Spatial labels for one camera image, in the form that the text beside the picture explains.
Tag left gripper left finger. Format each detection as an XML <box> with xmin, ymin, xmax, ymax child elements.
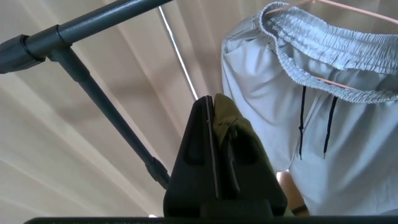
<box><xmin>163</xmin><ymin>95</ymin><xmax>220</xmax><ymax>218</ymax></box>

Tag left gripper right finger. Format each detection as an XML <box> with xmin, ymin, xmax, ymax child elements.
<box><xmin>217</xmin><ymin>133</ymin><xmax>289</xmax><ymax>218</ymax></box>

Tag green garment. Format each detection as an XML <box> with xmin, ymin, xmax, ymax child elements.
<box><xmin>213</xmin><ymin>93</ymin><xmax>295</xmax><ymax>218</ymax></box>

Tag pale grey shorts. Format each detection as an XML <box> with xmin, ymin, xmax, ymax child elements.
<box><xmin>221</xmin><ymin>1</ymin><xmax>398</xmax><ymax>217</ymax></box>

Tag black clothes rack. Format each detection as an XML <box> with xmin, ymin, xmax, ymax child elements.
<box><xmin>0</xmin><ymin>0</ymin><xmax>308</xmax><ymax>216</ymax></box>

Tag beige curtain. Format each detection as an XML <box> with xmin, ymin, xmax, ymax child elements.
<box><xmin>0</xmin><ymin>0</ymin><xmax>398</xmax><ymax>218</ymax></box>

